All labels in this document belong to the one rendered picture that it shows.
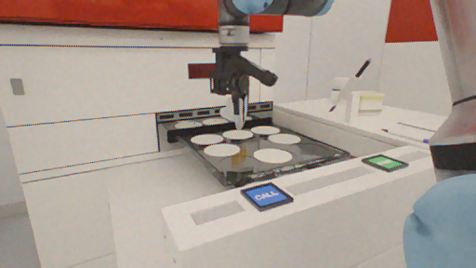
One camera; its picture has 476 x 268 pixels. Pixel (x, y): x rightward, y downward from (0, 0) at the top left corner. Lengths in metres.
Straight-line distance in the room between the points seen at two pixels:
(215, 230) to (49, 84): 0.65
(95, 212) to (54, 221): 0.10
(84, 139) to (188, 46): 0.41
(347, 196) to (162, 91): 0.64
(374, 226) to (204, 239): 0.31
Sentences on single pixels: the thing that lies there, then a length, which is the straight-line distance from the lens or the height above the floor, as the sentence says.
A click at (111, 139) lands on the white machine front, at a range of 0.91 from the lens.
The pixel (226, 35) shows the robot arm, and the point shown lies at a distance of 0.67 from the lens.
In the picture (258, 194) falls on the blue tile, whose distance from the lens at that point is 0.40.
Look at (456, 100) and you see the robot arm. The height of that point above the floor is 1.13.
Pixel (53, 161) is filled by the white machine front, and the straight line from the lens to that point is 0.93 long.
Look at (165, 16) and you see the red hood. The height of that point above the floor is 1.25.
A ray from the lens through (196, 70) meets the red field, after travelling 0.92.
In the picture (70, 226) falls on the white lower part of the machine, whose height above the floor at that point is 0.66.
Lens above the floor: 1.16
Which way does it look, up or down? 16 degrees down
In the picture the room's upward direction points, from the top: straight up
